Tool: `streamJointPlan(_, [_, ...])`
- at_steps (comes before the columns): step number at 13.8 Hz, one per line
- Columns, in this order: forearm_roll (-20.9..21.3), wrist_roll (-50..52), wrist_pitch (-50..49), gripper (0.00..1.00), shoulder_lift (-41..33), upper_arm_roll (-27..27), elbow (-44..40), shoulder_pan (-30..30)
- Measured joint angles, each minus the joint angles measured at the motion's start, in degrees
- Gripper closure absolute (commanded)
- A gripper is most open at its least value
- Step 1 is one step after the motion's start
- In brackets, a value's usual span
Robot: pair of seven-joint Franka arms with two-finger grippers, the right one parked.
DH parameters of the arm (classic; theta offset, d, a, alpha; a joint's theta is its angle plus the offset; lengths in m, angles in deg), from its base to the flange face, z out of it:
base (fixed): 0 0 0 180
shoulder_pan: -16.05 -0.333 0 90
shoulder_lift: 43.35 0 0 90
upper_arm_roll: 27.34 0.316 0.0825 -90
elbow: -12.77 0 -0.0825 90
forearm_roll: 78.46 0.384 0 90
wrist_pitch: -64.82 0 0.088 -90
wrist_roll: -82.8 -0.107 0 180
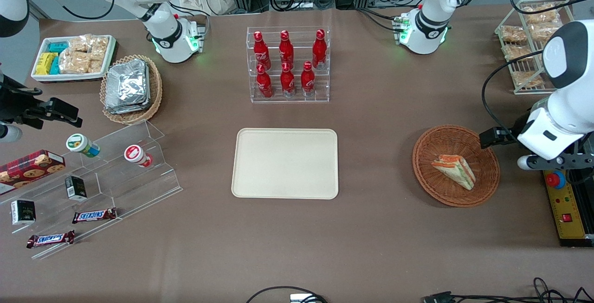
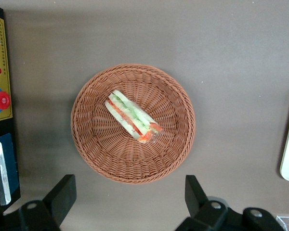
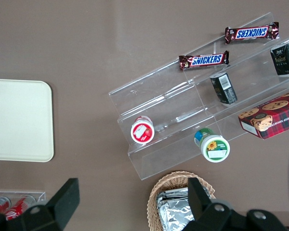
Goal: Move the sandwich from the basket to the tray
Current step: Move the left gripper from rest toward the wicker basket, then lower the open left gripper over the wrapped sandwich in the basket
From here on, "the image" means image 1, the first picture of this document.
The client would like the small black tea box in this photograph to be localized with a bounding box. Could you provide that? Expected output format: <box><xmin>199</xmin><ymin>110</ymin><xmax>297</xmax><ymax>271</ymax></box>
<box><xmin>65</xmin><ymin>176</ymin><xmax>88</xmax><ymax>202</ymax></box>
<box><xmin>11</xmin><ymin>200</ymin><xmax>37</xmax><ymax>226</ymax></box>

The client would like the wrapped cracker snack pack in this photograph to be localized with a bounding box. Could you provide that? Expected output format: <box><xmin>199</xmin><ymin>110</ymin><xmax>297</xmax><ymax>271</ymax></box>
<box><xmin>501</xmin><ymin>25</ymin><xmax>528</xmax><ymax>43</ymax></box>
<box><xmin>523</xmin><ymin>3</ymin><xmax>559</xmax><ymax>24</ymax></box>
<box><xmin>512</xmin><ymin>71</ymin><xmax>544</xmax><ymax>88</ymax></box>
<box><xmin>503</xmin><ymin>45</ymin><xmax>530</xmax><ymax>61</ymax></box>
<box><xmin>529</xmin><ymin>23</ymin><xmax>561</xmax><ymax>42</ymax></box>

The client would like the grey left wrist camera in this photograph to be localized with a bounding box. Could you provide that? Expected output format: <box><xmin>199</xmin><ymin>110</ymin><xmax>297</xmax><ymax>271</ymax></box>
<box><xmin>517</xmin><ymin>155</ymin><xmax>542</xmax><ymax>172</ymax></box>

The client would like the yellow black control box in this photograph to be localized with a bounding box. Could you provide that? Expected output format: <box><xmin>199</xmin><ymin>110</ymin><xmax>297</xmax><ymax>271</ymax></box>
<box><xmin>542</xmin><ymin>168</ymin><xmax>594</xmax><ymax>248</ymax></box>

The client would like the white wire rack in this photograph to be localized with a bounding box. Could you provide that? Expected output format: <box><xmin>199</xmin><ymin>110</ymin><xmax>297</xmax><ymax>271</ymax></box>
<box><xmin>494</xmin><ymin>0</ymin><xmax>577</xmax><ymax>95</ymax></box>

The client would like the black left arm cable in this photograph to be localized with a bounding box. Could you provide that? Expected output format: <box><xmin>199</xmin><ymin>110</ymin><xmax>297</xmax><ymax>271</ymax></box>
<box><xmin>481</xmin><ymin>50</ymin><xmax>546</xmax><ymax>143</ymax></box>

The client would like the yellow snack packet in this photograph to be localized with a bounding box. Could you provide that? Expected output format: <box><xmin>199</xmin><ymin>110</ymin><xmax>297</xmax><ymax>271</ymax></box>
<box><xmin>35</xmin><ymin>52</ymin><xmax>58</xmax><ymax>76</ymax></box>

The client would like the clear acrylic bottle rack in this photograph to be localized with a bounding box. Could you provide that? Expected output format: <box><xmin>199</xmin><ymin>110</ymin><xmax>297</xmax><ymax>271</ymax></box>
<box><xmin>246</xmin><ymin>26</ymin><xmax>330</xmax><ymax>104</ymax></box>

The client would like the triangular sandwich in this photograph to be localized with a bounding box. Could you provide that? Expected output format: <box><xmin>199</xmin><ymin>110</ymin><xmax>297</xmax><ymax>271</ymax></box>
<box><xmin>431</xmin><ymin>155</ymin><xmax>476</xmax><ymax>191</ymax></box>

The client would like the brown round wicker basket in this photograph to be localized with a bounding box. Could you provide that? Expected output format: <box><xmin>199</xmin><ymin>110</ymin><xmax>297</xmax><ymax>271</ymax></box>
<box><xmin>413</xmin><ymin>125</ymin><xmax>501</xmax><ymax>208</ymax></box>

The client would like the brown Snickers bar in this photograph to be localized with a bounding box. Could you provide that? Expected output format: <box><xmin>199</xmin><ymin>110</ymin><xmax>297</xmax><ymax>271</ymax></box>
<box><xmin>72</xmin><ymin>207</ymin><xmax>118</xmax><ymax>225</ymax></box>
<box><xmin>26</xmin><ymin>230</ymin><xmax>76</xmax><ymax>249</ymax></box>

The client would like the black cable with plug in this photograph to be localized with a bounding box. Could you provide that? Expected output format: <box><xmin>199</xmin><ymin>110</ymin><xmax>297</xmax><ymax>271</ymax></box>
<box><xmin>421</xmin><ymin>277</ymin><xmax>594</xmax><ymax>303</ymax></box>

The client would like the red tartan cookie box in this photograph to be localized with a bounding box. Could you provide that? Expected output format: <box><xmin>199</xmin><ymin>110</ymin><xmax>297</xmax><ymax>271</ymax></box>
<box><xmin>0</xmin><ymin>149</ymin><xmax>66</xmax><ymax>196</ymax></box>

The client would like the red label white-lid cup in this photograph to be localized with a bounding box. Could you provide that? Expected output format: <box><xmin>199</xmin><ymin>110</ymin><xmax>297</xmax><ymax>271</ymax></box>
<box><xmin>124</xmin><ymin>145</ymin><xmax>154</xmax><ymax>168</ymax></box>

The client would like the black looped cable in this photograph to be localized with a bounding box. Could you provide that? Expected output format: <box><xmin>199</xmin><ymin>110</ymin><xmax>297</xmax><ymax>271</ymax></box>
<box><xmin>245</xmin><ymin>286</ymin><xmax>328</xmax><ymax>303</ymax></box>

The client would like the clear acrylic stepped display stand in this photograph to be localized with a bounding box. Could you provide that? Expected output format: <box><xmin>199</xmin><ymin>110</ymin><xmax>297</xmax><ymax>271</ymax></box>
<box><xmin>0</xmin><ymin>120</ymin><xmax>183</xmax><ymax>260</ymax></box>

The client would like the green label white-lid cup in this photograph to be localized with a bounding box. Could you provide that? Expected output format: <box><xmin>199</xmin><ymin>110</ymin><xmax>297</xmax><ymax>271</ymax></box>
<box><xmin>66</xmin><ymin>134</ymin><xmax>101</xmax><ymax>158</ymax></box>

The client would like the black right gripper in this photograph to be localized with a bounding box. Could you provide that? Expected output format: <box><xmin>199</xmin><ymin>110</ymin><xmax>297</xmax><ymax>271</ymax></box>
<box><xmin>0</xmin><ymin>77</ymin><xmax>83</xmax><ymax>129</ymax></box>

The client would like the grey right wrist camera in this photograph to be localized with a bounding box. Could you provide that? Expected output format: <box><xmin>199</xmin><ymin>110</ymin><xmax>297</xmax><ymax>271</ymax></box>
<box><xmin>0</xmin><ymin>124</ymin><xmax>22</xmax><ymax>142</ymax></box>

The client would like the white rectangular snack tray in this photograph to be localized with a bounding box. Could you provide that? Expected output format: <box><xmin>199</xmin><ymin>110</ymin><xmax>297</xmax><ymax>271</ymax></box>
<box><xmin>31</xmin><ymin>35</ymin><xmax>116</xmax><ymax>83</ymax></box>

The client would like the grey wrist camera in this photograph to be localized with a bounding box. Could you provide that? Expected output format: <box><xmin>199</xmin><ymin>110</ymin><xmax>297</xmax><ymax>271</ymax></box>
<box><xmin>0</xmin><ymin>124</ymin><xmax>22</xmax><ymax>142</ymax></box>
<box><xmin>517</xmin><ymin>155</ymin><xmax>542</xmax><ymax>172</ymax></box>

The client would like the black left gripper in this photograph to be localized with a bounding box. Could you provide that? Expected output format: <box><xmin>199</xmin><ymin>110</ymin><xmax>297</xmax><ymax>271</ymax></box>
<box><xmin>480</xmin><ymin>114</ymin><xmax>594</xmax><ymax>174</ymax></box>

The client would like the light tan wicker basket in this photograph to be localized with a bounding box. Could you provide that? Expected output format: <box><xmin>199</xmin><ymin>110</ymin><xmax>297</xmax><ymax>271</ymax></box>
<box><xmin>100</xmin><ymin>55</ymin><xmax>163</xmax><ymax>125</ymax></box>

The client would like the red cola bottle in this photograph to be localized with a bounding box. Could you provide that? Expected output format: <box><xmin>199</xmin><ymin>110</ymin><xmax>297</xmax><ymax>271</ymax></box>
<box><xmin>280</xmin><ymin>62</ymin><xmax>296</xmax><ymax>97</ymax></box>
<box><xmin>301</xmin><ymin>61</ymin><xmax>316</xmax><ymax>97</ymax></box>
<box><xmin>253</xmin><ymin>31</ymin><xmax>271</xmax><ymax>70</ymax></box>
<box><xmin>279</xmin><ymin>30</ymin><xmax>295</xmax><ymax>68</ymax></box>
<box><xmin>256</xmin><ymin>64</ymin><xmax>273</xmax><ymax>98</ymax></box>
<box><xmin>312</xmin><ymin>29</ymin><xmax>327</xmax><ymax>70</ymax></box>

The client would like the beige plastic tray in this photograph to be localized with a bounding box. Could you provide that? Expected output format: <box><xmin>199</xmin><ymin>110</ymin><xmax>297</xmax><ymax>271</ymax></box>
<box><xmin>232</xmin><ymin>128</ymin><xmax>339</xmax><ymax>200</ymax></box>

